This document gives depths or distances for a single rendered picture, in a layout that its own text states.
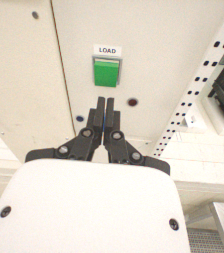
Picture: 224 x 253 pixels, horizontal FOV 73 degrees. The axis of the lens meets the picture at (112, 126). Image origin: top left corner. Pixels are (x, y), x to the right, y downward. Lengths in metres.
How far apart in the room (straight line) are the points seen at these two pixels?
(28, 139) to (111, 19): 0.29
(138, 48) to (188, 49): 0.06
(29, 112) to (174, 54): 0.25
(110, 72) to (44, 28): 0.09
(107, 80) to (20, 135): 0.24
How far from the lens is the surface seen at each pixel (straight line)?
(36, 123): 0.32
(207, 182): 0.57
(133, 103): 0.25
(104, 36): 0.20
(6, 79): 0.27
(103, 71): 0.20
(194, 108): 0.74
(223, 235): 0.68
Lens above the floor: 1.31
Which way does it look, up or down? 49 degrees down
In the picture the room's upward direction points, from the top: 6 degrees clockwise
